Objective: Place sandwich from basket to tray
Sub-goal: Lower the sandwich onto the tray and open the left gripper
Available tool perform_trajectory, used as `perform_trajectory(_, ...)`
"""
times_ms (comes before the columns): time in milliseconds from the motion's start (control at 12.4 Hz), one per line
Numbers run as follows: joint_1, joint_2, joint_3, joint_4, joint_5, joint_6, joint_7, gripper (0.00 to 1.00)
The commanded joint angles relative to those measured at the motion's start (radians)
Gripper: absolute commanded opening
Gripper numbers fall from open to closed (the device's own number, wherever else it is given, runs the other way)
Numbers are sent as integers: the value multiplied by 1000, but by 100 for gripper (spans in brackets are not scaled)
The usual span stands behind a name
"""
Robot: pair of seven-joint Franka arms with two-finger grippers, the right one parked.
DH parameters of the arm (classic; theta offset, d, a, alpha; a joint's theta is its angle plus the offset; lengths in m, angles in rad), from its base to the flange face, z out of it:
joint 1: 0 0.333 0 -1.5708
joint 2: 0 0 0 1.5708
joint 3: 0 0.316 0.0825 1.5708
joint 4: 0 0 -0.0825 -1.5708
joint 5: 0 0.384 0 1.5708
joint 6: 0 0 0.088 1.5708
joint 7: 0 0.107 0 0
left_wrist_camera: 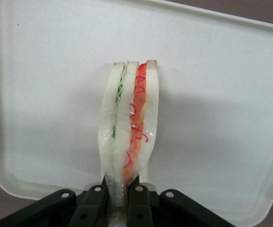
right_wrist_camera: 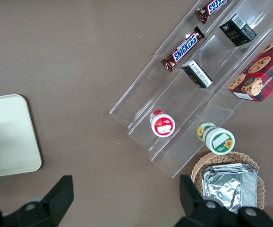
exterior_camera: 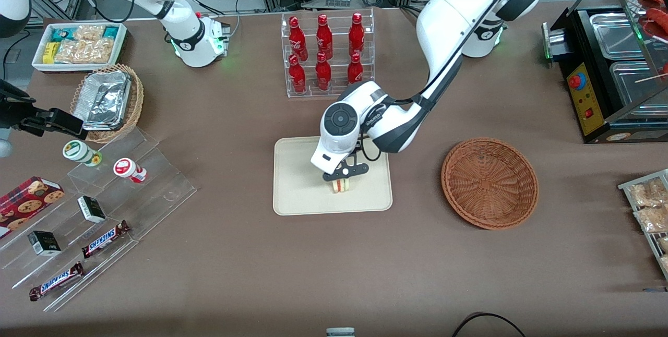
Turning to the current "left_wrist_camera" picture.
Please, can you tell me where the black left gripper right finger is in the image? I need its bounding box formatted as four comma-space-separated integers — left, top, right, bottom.
126, 183, 234, 227

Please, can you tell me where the beige rectangular tray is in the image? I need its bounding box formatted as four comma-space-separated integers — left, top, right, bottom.
0, 0, 273, 227

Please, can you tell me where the triangular sandwich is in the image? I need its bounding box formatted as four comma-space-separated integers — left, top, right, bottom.
97, 59, 161, 227

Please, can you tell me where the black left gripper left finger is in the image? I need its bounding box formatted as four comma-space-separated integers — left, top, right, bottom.
0, 183, 110, 227

